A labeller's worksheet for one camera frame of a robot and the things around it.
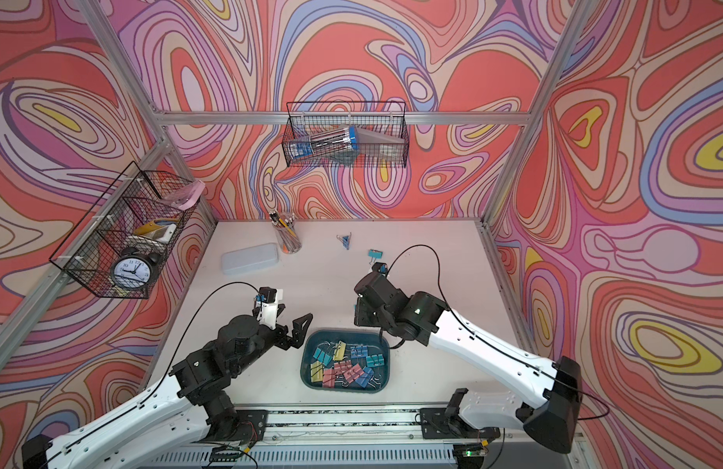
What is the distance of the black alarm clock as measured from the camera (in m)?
0.67

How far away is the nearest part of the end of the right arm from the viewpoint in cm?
48

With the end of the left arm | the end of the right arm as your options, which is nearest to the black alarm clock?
the end of the left arm
